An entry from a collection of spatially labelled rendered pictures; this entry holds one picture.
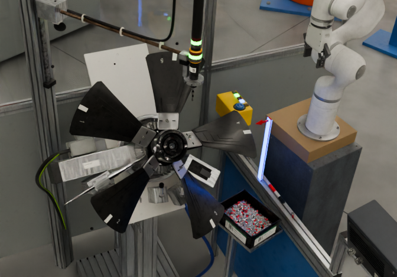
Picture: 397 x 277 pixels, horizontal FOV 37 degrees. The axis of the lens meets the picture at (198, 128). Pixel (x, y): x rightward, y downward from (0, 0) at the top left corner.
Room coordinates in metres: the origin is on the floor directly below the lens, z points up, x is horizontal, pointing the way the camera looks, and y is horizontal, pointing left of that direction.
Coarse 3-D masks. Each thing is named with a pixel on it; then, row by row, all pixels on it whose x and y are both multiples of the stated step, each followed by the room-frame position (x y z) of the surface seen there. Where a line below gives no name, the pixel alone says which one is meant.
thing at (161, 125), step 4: (160, 116) 1.75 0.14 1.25; (164, 116) 1.74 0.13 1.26; (168, 116) 1.74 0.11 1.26; (172, 116) 1.73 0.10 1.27; (176, 116) 1.73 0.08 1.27; (164, 120) 1.73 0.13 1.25; (172, 120) 1.72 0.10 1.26; (176, 120) 1.72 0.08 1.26; (160, 124) 1.73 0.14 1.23; (164, 124) 1.72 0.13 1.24; (168, 124) 1.72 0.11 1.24; (172, 124) 1.71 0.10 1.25; (176, 124) 1.71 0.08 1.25; (160, 128) 1.72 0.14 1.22; (164, 128) 1.71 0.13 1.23; (168, 128) 1.71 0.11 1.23; (172, 128) 1.70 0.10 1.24; (176, 128) 1.70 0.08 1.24
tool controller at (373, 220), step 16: (368, 208) 1.35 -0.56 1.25; (352, 224) 1.31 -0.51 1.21; (368, 224) 1.29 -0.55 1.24; (384, 224) 1.29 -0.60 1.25; (352, 240) 1.32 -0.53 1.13; (368, 240) 1.24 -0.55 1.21; (384, 240) 1.23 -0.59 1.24; (368, 256) 1.24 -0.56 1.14; (384, 256) 1.18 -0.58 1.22; (384, 272) 1.18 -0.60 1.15
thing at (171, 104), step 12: (156, 60) 1.89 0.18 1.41; (168, 60) 1.88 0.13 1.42; (204, 60) 1.87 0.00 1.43; (156, 72) 1.86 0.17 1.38; (168, 72) 1.85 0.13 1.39; (180, 72) 1.84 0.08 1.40; (156, 84) 1.83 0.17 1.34; (168, 84) 1.82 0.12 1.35; (180, 84) 1.80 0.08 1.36; (156, 96) 1.80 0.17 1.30; (168, 96) 1.78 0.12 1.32; (180, 96) 1.77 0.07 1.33; (156, 108) 1.78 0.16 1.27; (168, 108) 1.75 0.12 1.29; (180, 108) 1.74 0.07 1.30
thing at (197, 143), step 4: (184, 132) 1.74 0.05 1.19; (188, 132) 1.75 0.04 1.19; (192, 132) 1.75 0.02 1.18; (192, 136) 1.73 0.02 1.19; (196, 136) 1.73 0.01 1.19; (188, 140) 1.70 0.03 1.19; (192, 140) 1.71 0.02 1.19; (196, 140) 1.71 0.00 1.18; (188, 144) 1.68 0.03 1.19; (192, 144) 1.68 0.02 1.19; (196, 144) 1.68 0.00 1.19; (200, 144) 1.69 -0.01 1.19
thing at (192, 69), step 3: (192, 63) 1.69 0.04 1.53; (198, 63) 1.70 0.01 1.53; (192, 66) 1.69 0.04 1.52; (195, 66) 1.69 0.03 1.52; (198, 66) 1.70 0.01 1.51; (189, 69) 1.71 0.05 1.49; (192, 69) 1.69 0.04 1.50; (195, 69) 1.69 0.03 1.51; (198, 69) 1.70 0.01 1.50; (192, 72) 1.69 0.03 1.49; (195, 72) 1.69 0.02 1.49; (198, 72) 1.70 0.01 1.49; (192, 75) 1.70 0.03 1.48; (195, 75) 1.69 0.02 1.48; (192, 78) 1.70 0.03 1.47; (195, 78) 1.70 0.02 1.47; (192, 87) 1.70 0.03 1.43; (195, 87) 1.70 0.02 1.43
